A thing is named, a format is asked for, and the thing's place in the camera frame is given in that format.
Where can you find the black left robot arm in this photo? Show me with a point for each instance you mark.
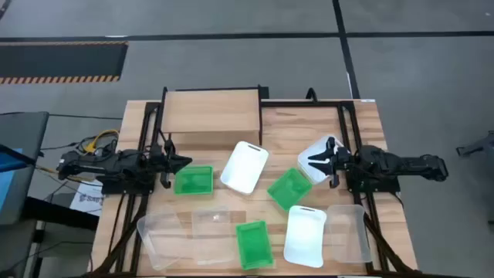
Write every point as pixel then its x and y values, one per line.
pixel 116 164

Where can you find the green plastic basket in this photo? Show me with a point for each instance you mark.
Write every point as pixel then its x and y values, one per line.
pixel 193 181
pixel 254 245
pixel 289 189

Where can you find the white printed paper sheet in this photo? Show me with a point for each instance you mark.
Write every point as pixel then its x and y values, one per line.
pixel 86 201

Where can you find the wooden shelf with black legs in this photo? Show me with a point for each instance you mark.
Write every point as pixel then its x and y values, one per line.
pixel 210 112

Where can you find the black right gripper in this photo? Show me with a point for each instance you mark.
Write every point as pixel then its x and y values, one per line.
pixel 339 160

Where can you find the clear plastic basket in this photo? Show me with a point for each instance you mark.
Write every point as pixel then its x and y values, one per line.
pixel 212 235
pixel 348 233
pixel 164 239

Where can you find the grey cart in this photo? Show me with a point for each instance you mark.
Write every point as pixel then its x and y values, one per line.
pixel 23 131

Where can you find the white plastic basket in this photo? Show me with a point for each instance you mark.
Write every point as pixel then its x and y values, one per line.
pixel 308 172
pixel 305 237
pixel 244 168

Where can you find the small white label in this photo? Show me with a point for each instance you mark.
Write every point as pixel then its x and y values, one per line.
pixel 368 100

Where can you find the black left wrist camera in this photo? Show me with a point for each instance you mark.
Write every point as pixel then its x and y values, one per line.
pixel 166 180

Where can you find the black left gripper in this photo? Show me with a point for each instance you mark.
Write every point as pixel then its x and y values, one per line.
pixel 166 163

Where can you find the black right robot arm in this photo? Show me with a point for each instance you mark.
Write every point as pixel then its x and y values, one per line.
pixel 386 162

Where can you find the grey chair base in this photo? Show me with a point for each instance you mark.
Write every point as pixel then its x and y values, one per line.
pixel 482 144

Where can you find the black aluminium table frame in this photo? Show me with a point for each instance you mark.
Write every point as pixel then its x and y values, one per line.
pixel 301 103

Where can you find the black hazard-striped floor mat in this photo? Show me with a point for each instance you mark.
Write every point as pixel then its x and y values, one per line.
pixel 58 62

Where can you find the blue box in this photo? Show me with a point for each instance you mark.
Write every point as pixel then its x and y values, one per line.
pixel 5 185

